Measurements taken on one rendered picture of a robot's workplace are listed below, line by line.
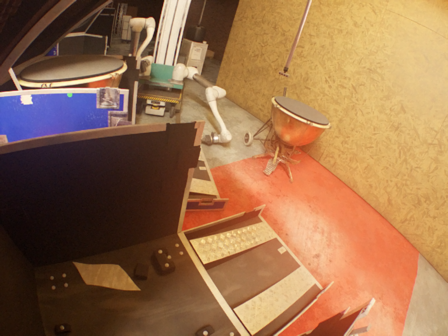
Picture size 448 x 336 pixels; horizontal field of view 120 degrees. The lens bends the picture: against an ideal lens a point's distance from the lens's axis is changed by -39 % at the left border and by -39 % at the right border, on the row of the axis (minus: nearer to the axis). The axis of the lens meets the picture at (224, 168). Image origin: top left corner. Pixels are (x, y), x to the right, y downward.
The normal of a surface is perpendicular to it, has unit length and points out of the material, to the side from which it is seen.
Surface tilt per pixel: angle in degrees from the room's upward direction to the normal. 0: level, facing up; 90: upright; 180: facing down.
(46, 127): 90
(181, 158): 90
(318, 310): 0
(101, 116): 90
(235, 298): 2
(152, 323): 0
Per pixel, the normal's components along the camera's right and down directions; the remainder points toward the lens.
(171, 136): 0.53, 0.61
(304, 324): 0.25, -0.78
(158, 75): 0.11, 0.62
